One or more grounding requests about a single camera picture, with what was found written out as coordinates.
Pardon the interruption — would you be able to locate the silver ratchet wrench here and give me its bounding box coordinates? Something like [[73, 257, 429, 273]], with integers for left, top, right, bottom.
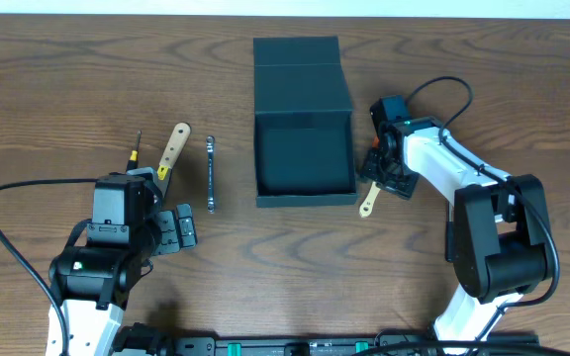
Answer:
[[206, 135, 216, 213]]

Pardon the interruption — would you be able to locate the orange scraper wooden handle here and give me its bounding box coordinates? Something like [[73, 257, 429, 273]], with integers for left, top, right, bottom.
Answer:
[[359, 135, 380, 218]]

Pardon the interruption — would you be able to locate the small steel hammer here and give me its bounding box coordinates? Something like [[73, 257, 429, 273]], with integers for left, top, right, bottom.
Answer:
[[444, 202, 454, 262]]

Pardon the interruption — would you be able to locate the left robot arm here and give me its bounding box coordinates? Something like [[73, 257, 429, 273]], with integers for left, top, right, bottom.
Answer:
[[46, 167, 197, 355]]

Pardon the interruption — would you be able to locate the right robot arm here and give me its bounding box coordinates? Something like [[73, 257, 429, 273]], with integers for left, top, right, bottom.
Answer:
[[360, 114, 561, 342]]

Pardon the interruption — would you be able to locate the dark green open box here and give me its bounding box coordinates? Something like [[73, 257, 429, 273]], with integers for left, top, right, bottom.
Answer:
[[253, 37, 357, 208]]

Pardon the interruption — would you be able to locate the black yellow screwdriver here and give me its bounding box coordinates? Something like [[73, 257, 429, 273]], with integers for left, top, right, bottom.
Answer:
[[126, 131, 142, 171]]

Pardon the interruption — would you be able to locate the metal putty knife wooden handle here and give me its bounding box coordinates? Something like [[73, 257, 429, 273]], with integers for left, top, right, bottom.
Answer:
[[156, 123, 191, 196]]

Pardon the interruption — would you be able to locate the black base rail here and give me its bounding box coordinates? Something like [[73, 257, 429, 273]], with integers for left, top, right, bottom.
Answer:
[[111, 323, 541, 356]]

